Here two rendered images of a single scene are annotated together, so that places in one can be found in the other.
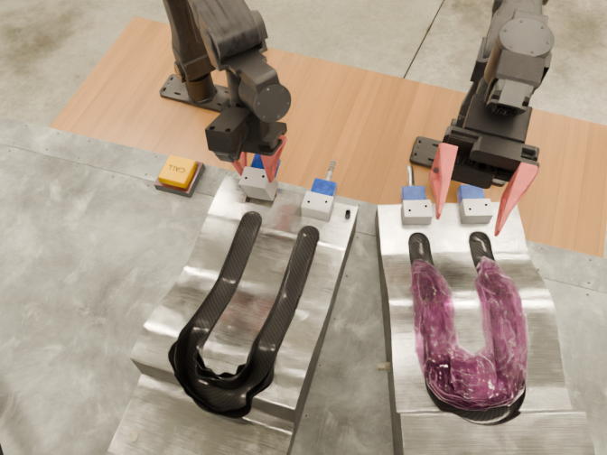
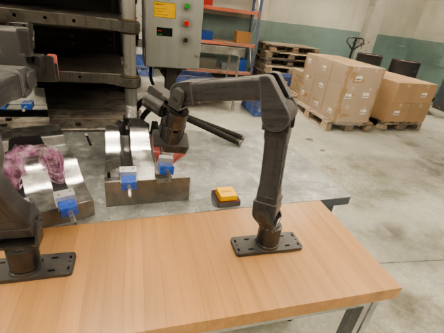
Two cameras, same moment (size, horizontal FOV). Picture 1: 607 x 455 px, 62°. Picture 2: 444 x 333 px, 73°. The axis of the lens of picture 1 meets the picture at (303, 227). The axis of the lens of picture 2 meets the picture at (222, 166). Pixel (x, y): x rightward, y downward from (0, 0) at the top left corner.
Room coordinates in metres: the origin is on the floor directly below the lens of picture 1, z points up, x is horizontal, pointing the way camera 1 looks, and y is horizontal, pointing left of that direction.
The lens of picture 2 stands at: (1.25, -0.35, 1.37)
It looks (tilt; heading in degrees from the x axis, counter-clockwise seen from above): 27 degrees down; 138
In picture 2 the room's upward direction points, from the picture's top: 7 degrees clockwise
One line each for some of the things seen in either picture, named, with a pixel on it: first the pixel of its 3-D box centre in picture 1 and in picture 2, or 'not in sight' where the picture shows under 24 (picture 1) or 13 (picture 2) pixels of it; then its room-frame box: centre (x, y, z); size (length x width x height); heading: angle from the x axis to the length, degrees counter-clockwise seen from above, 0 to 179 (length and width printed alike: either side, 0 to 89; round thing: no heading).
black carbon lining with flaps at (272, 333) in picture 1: (249, 301); (139, 141); (0.29, 0.09, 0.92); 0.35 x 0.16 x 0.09; 159
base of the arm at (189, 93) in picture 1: (199, 83); (268, 234); (0.86, 0.21, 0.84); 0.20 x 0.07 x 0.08; 66
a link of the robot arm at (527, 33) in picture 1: (517, 57); (10, 56); (0.44, -0.27, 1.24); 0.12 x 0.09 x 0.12; 156
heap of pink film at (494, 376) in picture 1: (469, 322); (30, 158); (0.23, -0.25, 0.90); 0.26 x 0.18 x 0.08; 176
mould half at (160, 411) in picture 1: (245, 319); (142, 151); (0.28, 0.11, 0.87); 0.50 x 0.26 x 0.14; 159
